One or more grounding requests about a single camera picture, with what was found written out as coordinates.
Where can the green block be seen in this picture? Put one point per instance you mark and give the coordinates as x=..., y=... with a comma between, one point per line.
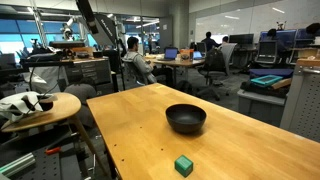
x=183, y=165

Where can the black bowl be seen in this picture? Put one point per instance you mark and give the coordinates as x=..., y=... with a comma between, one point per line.
x=185, y=118

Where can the seated person grey hoodie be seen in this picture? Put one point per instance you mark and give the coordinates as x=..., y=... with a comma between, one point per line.
x=146, y=67

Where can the round meeting table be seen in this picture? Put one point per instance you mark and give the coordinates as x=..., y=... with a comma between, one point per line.
x=186, y=64

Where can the open laptop blue screen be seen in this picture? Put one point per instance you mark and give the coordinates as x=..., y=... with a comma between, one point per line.
x=170, y=54

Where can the grey office chair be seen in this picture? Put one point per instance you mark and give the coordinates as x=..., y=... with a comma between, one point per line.
x=216, y=69

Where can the grey drawer cabinet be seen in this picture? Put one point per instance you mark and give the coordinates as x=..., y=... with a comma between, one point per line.
x=98, y=70

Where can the person in dark shirt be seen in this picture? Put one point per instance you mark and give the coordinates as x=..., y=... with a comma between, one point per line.
x=210, y=43

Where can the crouching person grey shirt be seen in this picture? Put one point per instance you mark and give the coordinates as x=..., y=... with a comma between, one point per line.
x=84, y=90

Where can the photo softbox light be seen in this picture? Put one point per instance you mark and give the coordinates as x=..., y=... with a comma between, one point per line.
x=101, y=27

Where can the computer monitor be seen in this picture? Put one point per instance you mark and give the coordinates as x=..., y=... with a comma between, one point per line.
x=241, y=39

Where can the round wooden side table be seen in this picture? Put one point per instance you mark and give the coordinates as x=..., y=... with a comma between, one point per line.
x=65, y=107

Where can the teal tray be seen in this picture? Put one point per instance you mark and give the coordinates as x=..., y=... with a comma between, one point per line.
x=267, y=80

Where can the grey storage bin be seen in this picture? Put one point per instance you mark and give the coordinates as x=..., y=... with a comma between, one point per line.
x=268, y=109

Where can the perforated grey metal cabinet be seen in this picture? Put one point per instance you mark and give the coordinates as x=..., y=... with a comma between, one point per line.
x=302, y=107

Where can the aluminium extrusion bar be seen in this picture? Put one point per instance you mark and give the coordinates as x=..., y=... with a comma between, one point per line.
x=17, y=165

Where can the orange handled tool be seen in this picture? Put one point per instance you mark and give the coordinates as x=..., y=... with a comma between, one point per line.
x=53, y=150

